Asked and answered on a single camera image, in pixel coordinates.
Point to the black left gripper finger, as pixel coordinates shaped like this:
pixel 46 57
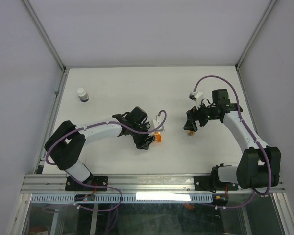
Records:
pixel 149 139
pixel 144 145

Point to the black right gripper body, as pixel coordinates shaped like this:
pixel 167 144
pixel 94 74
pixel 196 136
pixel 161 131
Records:
pixel 203 114

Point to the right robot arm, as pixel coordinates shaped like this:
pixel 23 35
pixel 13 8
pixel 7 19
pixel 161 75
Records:
pixel 259 166

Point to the orange pill organizer box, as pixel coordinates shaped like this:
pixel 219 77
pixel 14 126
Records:
pixel 157 137

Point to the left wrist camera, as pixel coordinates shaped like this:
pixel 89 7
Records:
pixel 156 125

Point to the aluminium frame rail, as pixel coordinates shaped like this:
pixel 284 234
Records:
pixel 126 183

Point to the grey slotted cable duct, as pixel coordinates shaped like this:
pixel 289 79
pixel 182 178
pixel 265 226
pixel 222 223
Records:
pixel 140 197

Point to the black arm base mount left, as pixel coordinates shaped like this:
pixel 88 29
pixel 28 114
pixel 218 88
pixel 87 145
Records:
pixel 93 183

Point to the white cap pill bottle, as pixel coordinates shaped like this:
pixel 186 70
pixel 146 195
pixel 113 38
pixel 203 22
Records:
pixel 82 94

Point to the clear bottle orange pills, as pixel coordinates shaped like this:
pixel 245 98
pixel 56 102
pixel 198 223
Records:
pixel 190 133

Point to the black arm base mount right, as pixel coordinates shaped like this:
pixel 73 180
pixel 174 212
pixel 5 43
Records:
pixel 212 184

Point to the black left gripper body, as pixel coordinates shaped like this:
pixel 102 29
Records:
pixel 139 138

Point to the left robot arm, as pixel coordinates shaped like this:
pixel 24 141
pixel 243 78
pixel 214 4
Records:
pixel 67 142

